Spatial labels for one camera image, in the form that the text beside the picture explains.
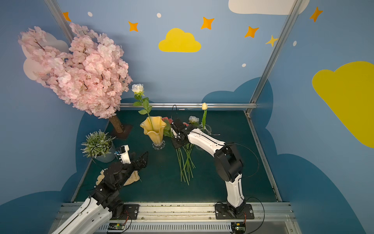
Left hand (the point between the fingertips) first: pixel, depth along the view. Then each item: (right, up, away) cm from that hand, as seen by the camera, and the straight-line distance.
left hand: (141, 151), depth 78 cm
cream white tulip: (+35, +25, +10) cm, 45 cm away
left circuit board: (-11, -37, -6) cm, 39 cm away
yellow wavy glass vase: (+3, +13, +13) cm, 19 cm away
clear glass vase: (+37, +12, +13) cm, 41 cm away
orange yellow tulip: (+18, -5, +18) cm, 26 cm away
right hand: (+19, +3, +14) cm, 24 cm away
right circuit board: (+51, -38, -5) cm, 64 cm away
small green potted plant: (-26, +3, +4) cm, 26 cm away
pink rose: (+11, +10, +18) cm, 24 cm away
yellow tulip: (+24, -10, +13) cm, 28 cm away
